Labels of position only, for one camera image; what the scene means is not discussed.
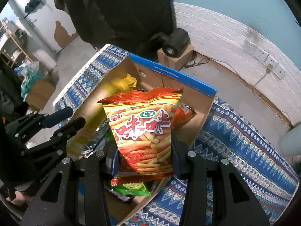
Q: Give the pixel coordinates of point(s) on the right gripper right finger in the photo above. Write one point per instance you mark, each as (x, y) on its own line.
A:
(188, 165)

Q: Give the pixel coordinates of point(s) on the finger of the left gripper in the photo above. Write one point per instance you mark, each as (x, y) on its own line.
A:
(57, 117)
(69, 130)

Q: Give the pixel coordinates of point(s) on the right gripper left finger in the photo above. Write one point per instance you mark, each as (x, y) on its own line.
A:
(100, 167)

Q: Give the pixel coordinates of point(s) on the green snack bag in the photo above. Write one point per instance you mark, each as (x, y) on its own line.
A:
(136, 189)

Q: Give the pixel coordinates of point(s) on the orange black snack bag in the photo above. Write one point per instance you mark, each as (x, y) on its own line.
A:
(182, 115)

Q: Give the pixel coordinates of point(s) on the orange fries snack bag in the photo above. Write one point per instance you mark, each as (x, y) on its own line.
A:
(141, 126)

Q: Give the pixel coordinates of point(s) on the silver foil snack pack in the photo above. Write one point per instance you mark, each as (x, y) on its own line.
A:
(102, 136)

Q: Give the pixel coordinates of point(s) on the floor cardboard box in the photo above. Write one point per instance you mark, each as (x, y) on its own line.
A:
(40, 93)

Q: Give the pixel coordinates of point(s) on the patterned blue tablecloth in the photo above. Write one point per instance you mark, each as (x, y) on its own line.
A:
(225, 134)

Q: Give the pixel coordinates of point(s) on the blue cardboard box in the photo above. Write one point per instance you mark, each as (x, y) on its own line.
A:
(197, 95)

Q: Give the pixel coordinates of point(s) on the small cardboard box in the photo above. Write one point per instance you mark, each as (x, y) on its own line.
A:
(176, 63)

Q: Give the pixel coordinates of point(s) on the light blue trash bin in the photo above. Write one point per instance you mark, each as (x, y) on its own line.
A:
(291, 141)

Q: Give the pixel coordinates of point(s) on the black round speaker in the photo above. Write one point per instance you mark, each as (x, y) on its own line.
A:
(175, 44)

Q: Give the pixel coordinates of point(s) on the black hanging cloth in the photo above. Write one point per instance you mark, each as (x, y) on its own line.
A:
(133, 25)

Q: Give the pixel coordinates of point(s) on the black umbrella on wall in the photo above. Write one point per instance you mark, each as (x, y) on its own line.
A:
(32, 6)

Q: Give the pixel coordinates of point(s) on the white wall socket strip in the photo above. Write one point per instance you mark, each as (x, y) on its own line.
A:
(264, 58)

